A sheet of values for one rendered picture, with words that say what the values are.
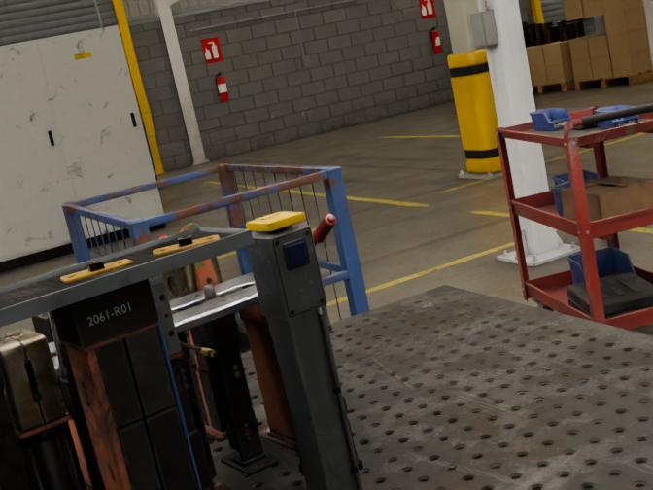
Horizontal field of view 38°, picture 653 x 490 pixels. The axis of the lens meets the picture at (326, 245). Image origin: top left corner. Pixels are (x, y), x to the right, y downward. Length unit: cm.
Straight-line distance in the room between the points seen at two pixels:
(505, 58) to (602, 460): 397
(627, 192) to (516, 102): 186
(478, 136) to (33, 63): 411
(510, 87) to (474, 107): 317
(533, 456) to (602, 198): 207
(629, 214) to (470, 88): 506
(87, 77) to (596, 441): 820
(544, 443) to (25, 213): 803
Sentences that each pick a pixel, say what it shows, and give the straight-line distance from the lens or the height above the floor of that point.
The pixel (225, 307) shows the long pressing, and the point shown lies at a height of 100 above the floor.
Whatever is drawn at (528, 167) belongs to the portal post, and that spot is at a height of 52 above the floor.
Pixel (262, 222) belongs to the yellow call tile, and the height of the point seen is 116.
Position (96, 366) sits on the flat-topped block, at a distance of 115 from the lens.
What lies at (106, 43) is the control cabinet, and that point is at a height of 185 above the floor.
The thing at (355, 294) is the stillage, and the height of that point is 47.
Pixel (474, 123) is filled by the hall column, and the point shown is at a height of 48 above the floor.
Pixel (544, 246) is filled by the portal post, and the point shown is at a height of 6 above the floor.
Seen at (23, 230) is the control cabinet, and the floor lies 33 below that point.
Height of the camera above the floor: 136
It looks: 11 degrees down
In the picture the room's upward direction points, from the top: 12 degrees counter-clockwise
